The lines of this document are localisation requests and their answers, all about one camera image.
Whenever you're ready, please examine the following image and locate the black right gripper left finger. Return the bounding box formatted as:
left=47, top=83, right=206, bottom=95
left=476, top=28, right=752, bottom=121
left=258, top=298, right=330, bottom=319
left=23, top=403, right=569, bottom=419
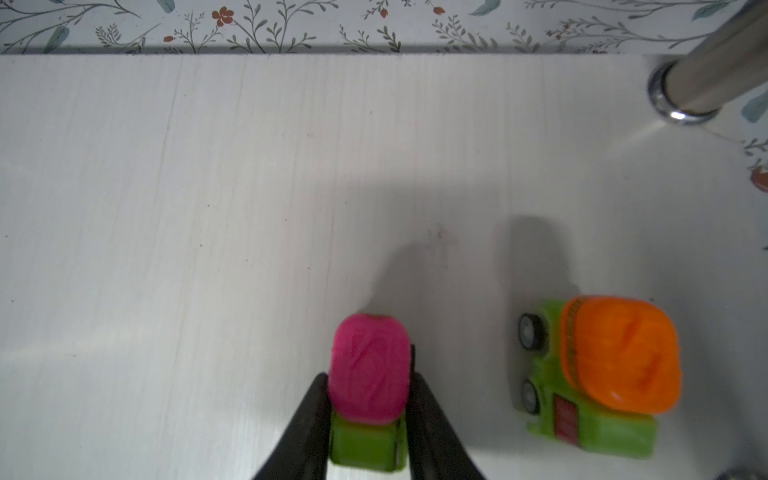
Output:
left=253, top=373, right=332, bottom=480

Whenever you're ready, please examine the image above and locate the green orange toy truck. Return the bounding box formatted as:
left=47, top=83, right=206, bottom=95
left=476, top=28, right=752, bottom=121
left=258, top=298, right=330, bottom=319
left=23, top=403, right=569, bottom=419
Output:
left=517, top=295, right=682, bottom=459

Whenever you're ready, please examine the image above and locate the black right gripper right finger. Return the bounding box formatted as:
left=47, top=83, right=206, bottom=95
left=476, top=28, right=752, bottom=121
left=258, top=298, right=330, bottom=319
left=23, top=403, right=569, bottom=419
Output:
left=406, top=344, right=484, bottom=480

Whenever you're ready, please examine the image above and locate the green pink mixer truck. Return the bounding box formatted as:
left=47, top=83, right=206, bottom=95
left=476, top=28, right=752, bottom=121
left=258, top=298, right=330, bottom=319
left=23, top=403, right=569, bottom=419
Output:
left=328, top=313, right=413, bottom=473

